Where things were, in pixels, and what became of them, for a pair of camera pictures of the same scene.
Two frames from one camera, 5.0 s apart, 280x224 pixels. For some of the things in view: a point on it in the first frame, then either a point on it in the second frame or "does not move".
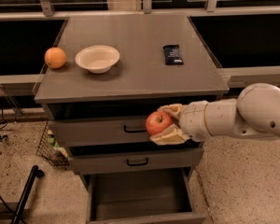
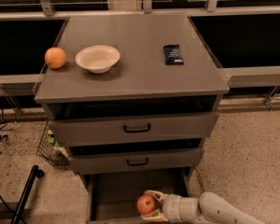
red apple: (157, 120) -> (146, 203)
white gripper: (192, 119) -> (172, 207)
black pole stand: (35, 173) does not move
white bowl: (98, 59) does not move
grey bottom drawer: (158, 197) does not move
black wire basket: (49, 148) does not move
